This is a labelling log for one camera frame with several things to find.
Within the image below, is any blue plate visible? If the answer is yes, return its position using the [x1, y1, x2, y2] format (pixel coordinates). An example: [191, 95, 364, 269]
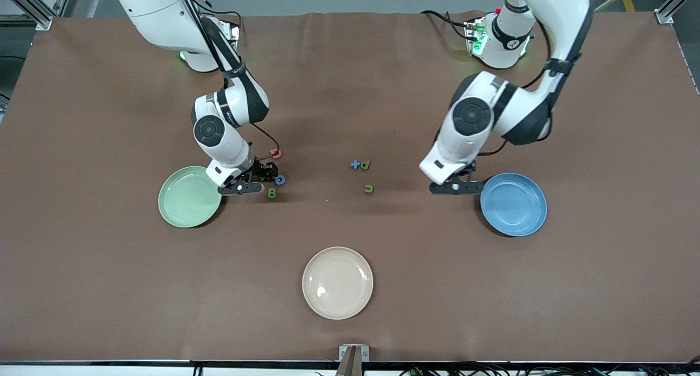
[480, 172, 548, 237]

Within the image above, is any green plate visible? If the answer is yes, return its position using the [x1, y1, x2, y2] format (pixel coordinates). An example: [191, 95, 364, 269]
[158, 166, 224, 228]

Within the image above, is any beige plate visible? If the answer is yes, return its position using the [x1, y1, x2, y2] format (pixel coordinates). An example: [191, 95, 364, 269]
[302, 246, 374, 320]

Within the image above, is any brown table cover sheet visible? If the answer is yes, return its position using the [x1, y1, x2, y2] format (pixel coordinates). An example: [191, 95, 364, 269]
[0, 11, 700, 364]

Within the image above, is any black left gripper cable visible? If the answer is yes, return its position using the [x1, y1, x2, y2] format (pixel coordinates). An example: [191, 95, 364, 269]
[475, 138, 509, 158]

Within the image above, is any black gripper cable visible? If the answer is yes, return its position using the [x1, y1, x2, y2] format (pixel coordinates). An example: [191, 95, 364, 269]
[475, 138, 509, 158]
[250, 122, 282, 161]

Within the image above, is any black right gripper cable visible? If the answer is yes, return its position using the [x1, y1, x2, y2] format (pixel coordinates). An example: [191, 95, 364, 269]
[250, 122, 282, 161]

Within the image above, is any black arm base cable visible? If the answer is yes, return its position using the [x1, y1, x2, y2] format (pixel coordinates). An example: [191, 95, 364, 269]
[420, 10, 471, 40]

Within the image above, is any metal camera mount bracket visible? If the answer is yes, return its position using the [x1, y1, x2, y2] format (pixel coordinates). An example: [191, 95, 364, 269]
[339, 344, 370, 376]

